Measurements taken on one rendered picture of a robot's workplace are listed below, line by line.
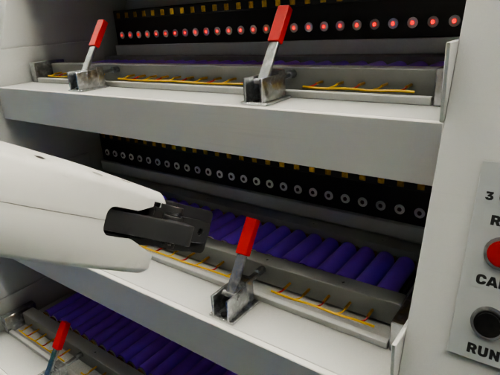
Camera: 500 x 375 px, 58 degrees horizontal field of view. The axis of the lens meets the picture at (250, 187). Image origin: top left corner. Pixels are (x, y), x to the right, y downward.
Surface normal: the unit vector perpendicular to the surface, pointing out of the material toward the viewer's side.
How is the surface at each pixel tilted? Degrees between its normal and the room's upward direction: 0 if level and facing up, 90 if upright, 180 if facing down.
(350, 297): 111
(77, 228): 89
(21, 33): 90
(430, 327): 90
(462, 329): 90
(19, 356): 21
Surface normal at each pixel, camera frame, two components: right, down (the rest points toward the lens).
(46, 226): 0.75, 0.15
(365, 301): -0.58, 0.33
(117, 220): 0.46, 0.06
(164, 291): -0.07, -0.93
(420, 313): -0.58, -0.03
